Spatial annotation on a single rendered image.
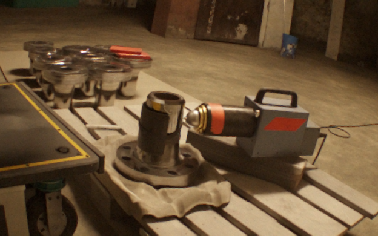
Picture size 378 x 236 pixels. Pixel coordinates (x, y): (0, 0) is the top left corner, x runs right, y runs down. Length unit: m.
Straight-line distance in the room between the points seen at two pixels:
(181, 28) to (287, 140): 4.50
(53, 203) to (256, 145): 0.68
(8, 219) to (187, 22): 5.14
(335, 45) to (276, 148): 8.11
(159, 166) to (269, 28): 5.69
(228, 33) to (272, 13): 1.01
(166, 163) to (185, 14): 4.62
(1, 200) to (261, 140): 0.86
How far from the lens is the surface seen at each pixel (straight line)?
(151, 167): 1.16
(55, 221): 0.99
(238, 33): 6.35
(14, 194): 0.81
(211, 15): 5.91
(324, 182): 1.40
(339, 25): 9.33
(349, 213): 1.29
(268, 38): 6.74
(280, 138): 1.30
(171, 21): 5.58
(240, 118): 1.23
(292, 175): 1.31
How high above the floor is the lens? 0.71
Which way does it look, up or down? 18 degrees down
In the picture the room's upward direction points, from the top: 10 degrees clockwise
